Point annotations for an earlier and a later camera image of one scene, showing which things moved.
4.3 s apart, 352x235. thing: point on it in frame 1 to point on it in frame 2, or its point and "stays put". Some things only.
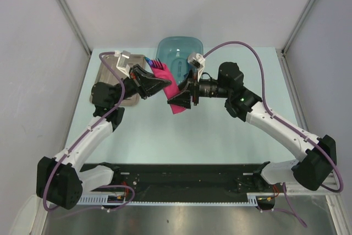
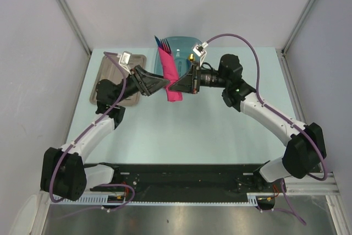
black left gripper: [146, 83] stays put
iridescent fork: [157, 63] to [165, 45]
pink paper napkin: [165, 74] to [170, 72]
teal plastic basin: [174, 52] stays put
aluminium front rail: [293, 188] stays put
